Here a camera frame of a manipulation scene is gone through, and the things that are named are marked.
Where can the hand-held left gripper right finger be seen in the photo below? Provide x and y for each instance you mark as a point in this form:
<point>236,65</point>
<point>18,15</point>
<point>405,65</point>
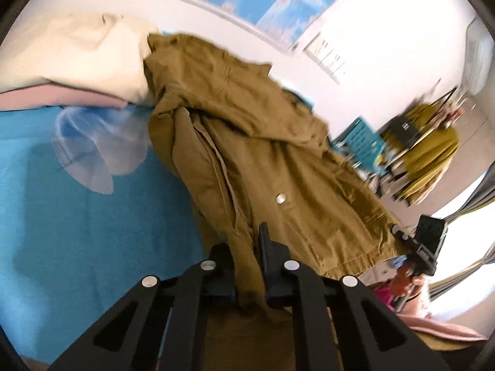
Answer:
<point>270,274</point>

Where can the yellow-green sweater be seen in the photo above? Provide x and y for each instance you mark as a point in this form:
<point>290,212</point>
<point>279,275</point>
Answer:
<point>433,150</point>

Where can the olive green jacket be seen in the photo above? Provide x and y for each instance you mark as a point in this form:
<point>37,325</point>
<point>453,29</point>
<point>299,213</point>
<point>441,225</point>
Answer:
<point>270,154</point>

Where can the teal perforated plastic basket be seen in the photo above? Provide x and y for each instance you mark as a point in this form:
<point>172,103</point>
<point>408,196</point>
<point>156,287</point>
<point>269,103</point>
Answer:
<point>361,141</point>

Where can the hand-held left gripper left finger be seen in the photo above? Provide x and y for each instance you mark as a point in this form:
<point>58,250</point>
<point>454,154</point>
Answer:
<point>222,278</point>

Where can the black handbag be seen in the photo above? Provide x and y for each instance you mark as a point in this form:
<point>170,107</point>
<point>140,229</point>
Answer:
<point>404,131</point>

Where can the grey curtain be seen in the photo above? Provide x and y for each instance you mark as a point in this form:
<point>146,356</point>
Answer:
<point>475,197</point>

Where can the person's right hand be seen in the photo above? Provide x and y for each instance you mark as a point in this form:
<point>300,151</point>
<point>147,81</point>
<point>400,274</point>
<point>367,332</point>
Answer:
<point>404,278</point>

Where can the blue floral bed sheet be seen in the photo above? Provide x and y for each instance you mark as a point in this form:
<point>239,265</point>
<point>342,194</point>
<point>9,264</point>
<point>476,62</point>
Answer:
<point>77,239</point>

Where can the person's right forearm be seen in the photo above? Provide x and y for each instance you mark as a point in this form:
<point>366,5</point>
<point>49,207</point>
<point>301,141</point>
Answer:
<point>437,326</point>

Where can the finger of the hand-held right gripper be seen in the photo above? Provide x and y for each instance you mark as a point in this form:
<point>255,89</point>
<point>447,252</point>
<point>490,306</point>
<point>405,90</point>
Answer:
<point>404,237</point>

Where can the cream garment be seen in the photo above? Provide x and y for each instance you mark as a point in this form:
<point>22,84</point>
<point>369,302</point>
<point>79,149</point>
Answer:
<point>77,54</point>

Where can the pink garment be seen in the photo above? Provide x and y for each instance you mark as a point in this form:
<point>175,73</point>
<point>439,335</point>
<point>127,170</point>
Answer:
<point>58,98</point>

